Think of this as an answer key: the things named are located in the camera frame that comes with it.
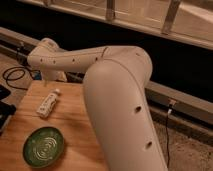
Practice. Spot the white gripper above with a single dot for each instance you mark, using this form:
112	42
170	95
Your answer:
52	75

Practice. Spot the white plastic bottle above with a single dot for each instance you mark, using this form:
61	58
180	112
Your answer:
48	103

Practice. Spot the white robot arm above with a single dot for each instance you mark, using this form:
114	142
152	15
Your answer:
131	150

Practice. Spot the green ceramic bowl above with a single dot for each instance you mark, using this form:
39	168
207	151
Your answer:
43	147

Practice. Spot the black equipment at left edge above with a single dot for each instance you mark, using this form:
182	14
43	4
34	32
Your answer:
6	110

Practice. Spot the metal rail along floor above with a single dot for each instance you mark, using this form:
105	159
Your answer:
186	103

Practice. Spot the wooden window frame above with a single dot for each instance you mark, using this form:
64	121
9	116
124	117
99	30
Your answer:
186	21

